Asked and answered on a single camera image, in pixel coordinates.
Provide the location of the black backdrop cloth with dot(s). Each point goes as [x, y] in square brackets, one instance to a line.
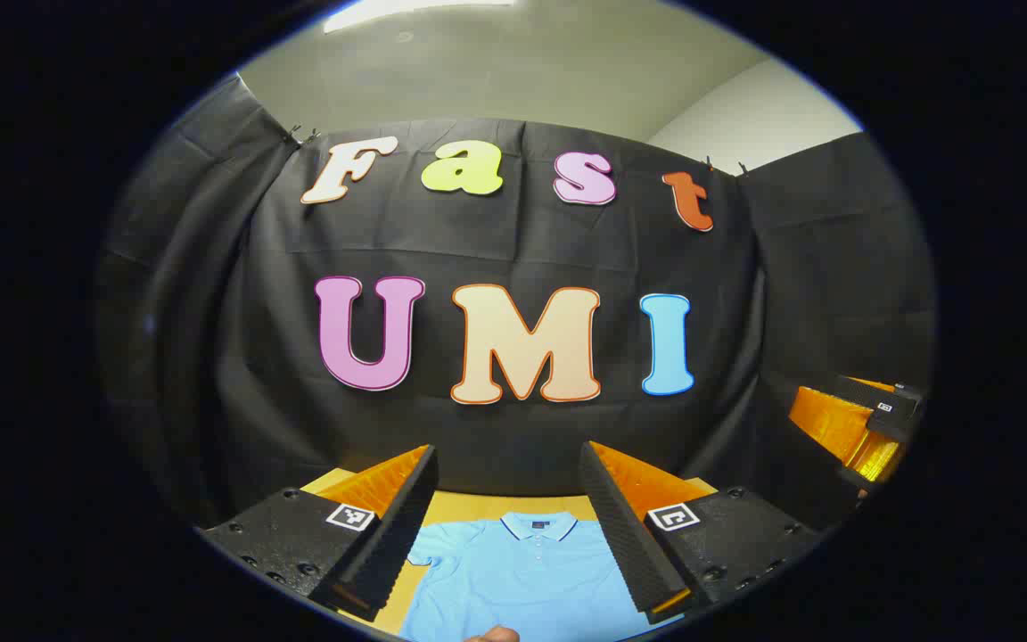
[727, 357]

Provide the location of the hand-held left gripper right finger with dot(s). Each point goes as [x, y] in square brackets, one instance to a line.
[625, 535]

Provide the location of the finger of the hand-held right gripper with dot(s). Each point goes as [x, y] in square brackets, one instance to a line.
[834, 423]

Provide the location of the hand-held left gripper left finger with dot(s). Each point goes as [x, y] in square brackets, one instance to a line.
[393, 535]

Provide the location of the light blue polo T-shirt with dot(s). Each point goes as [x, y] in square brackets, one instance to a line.
[522, 580]

